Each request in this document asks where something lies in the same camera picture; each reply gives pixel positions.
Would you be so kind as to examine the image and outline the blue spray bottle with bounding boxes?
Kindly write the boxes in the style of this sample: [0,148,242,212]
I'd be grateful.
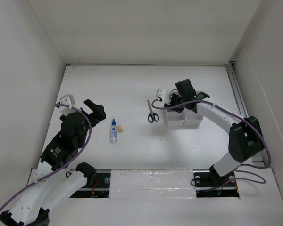
[110,119,117,143]

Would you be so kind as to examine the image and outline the yellow eraser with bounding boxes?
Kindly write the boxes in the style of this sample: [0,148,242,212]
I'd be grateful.
[117,126,123,132]

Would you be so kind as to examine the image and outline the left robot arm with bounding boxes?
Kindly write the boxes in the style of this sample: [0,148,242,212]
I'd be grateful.
[0,97,106,226]

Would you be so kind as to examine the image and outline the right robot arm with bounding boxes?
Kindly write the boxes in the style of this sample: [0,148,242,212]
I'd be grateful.
[156,79,265,187]

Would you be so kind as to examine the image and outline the white six-slot organizer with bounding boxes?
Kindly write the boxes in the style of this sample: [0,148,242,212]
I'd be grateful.
[164,108,203,127]

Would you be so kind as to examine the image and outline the white foam front block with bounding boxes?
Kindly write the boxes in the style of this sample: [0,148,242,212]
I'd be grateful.
[109,169,196,200]

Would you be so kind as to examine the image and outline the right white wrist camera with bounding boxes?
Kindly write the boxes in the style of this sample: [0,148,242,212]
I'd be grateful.
[156,88,169,102]

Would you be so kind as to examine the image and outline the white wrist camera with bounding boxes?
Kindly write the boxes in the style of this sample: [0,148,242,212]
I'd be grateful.
[156,88,169,102]
[57,94,75,112]

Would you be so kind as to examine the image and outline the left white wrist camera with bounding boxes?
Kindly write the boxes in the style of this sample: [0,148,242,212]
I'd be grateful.
[57,94,75,112]

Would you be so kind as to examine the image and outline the black handled scissors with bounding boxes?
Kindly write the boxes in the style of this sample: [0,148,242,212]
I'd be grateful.
[147,100,159,123]

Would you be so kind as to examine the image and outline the aluminium side rail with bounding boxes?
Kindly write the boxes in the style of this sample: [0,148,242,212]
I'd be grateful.
[225,61,265,167]

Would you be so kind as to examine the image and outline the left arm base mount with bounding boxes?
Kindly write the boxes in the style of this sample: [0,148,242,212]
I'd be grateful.
[65,162,111,198]

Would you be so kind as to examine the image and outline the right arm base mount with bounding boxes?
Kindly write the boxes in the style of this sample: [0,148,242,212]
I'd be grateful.
[191,170,240,198]

